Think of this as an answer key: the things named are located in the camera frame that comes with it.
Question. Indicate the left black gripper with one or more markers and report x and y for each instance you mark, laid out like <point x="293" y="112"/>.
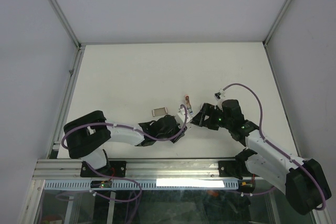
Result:
<point x="178" y="130"/>

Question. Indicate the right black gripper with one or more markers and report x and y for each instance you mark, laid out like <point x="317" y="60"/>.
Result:
<point x="209" y="110"/>

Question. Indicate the pink white mini stapler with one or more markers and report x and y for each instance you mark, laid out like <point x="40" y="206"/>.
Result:
<point x="188" y="104"/>

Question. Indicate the red white staple box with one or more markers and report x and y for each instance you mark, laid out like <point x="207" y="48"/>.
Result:
<point x="159" y="112"/>

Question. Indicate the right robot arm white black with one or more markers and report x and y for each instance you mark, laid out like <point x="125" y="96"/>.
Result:
<point x="302" y="181"/>

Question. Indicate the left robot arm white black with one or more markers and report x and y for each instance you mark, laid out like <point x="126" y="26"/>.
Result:
<point x="84" y="137"/>

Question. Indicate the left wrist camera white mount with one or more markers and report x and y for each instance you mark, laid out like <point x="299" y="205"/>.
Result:
<point x="183" y="115"/>

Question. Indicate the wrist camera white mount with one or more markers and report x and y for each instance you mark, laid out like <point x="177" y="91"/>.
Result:
<point x="220" y="95"/>
<point x="183" y="115"/>

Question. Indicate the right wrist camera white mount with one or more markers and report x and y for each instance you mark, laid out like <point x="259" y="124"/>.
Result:
<point x="220" y="95"/>

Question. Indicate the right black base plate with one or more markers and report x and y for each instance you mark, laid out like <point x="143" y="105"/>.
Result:
<point x="233" y="168"/>

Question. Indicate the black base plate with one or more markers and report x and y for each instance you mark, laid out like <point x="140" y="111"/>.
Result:
<point x="114" y="168"/>
<point x="233" y="168"/>

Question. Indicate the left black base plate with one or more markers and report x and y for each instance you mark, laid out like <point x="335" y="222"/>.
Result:
<point x="114" y="168"/>

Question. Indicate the aluminium front rail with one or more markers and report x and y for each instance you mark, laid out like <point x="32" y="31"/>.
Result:
<point x="137" y="169"/>

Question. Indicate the white slotted cable duct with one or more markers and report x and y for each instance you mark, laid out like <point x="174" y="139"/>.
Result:
<point x="152" y="184"/>

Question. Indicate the right aluminium frame post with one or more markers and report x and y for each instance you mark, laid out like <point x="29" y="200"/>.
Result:
<point x="285" y="6"/>

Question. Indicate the aluminium frame post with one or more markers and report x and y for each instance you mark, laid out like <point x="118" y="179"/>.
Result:
<point x="285" y="6"/>
<point x="65" y="23"/>

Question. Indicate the left aluminium frame post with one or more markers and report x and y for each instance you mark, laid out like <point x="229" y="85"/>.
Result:
<point x="65" y="23"/>

